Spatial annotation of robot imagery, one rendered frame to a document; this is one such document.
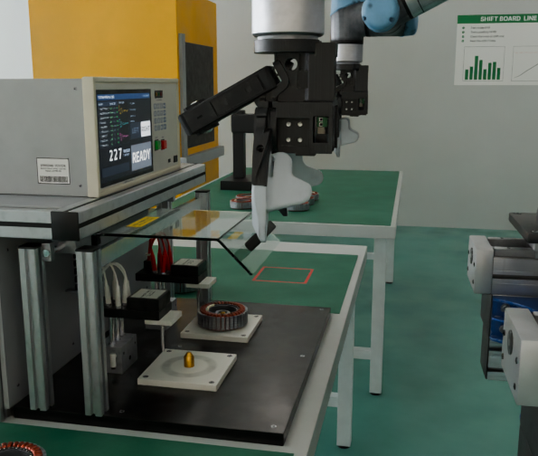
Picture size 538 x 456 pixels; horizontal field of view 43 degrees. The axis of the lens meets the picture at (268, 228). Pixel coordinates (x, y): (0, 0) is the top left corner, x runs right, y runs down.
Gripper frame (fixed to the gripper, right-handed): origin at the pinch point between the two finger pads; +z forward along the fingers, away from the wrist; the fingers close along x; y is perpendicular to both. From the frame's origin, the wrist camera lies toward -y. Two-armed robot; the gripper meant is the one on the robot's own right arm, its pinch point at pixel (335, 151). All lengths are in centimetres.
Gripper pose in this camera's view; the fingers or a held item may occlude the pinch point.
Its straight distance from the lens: 164.2
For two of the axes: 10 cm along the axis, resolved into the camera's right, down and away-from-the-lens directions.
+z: 0.0, 9.8, 2.0
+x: 1.8, -2.0, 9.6
